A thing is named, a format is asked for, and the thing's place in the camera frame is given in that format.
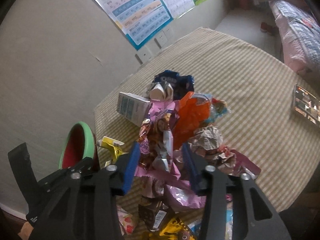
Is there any brown paper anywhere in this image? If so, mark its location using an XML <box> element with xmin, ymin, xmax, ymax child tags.
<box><xmin>188</xmin><ymin>125</ymin><xmax>236</xmax><ymax>175</ymax></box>

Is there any dark brown cigarette pack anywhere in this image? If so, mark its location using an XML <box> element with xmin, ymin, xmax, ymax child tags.
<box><xmin>138</xmin><ymin>197</ymin><xmax>175</xmax><ymax>231</ymax></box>

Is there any green red trash bin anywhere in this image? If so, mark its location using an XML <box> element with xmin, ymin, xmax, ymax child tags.
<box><xmin>59</xmin><ymin>121</ymin><xmax>99</xmax><ymax>168</ymax></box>

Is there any yellow snack wrapper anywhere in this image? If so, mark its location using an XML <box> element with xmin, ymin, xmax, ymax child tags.
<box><xmin>97</xmin><ymin>136</ymin><xmax>124</xmax><ymax>164</ymax></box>

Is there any strawberry print wrapper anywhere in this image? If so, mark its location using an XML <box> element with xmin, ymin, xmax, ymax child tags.
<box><xmin>117</xmin><ymin>206</ymin><xmax>138</xmax><ymax>235</ymax></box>

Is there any pink snack wrapper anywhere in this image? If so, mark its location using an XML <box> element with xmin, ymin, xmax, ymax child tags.
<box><xmin>135</xmin><ymin>100</ymin><xmax>206</xmax><ymax>212</ymax></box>

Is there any yellow black snack bag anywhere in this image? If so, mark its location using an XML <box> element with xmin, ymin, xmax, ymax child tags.
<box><xmin>147</xmin><ymin>217</ymin><xmax>196</xmax><ymax>240</ymax></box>

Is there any white blue milk carton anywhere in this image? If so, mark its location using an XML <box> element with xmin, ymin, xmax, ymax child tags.
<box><xmin>116</xmin><ymin>92</ymin><xmax>151</xmax><ymax>127</ymax></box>

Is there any orange plastic snack bag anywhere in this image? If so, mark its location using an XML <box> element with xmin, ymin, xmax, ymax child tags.
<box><xmin>172</xmin><ymin>92</ymin><xmax>211</xmax><ymax>150</ymax></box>

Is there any light blue snack wrapper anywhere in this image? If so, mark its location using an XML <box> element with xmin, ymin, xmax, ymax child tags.
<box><xmin>193</xmin><ymin>93</ymin><xmax>231</xmax><ymax>126</ymax></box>

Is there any striped beige table cloth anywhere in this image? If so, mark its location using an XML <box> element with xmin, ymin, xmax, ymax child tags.
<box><xmin>93</xmin><ymin>26</ymin><xmax>320</xmax><ymax>240</ymax></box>

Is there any dark blue cookie wrapper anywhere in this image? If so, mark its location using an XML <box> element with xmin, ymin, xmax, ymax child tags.
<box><xmin>152</xmin><ymin>70</ymin><xmax>194</xmax><ymax>100</ymax></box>

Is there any bed with pink quilt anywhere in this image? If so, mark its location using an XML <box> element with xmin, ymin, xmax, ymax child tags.
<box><xmin>269</xmin><ymin>0</ymin><xmax>319</xmax><ymax>75</ymax></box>

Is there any white wall socket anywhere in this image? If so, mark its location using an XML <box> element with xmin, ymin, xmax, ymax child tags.
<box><xmin>135</xmin><ymin>46</ymin><xmax>152</xmax><ymax>64</ymax></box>

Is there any white wall switch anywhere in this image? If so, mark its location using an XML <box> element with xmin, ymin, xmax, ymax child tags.
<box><xmin>154</xmin><ymin>27</ymin><xmax>174</xmax><ymax>49</ymax></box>

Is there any blue pinyin wall poster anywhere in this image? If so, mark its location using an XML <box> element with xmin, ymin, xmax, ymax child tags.
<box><xmin>95</xmin><ymin>0</ymin><xmax>173</xmax><ymax>50</ymax></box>

